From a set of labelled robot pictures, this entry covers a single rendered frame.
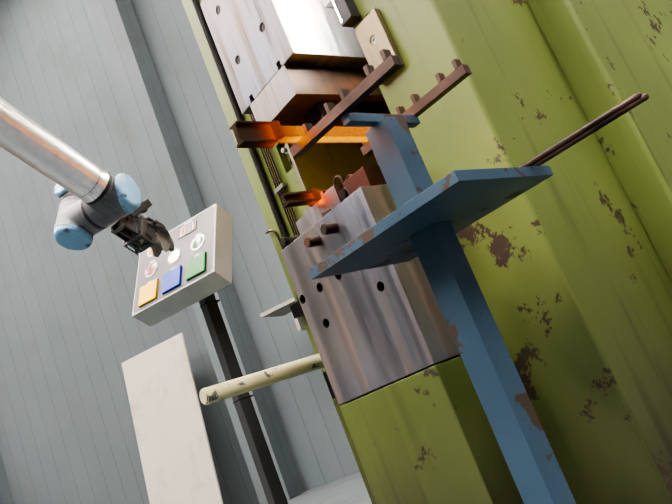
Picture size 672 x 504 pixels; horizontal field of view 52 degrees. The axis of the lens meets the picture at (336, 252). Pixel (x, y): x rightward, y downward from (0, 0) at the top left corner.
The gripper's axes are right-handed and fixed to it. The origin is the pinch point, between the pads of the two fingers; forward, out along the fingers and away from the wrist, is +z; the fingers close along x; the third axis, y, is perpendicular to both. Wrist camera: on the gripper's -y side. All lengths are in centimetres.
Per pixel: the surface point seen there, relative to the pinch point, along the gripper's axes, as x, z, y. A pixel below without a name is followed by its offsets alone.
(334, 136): 70, -21, 24
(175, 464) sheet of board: -315, 312, -129
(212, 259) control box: 6.2, 11.0, 1.6
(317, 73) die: 58, -4, -29
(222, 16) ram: 38, -22, -55
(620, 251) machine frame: 108, 44, 34
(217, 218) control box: 7.0, 11.9, -15.3
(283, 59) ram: 54, -14, -27
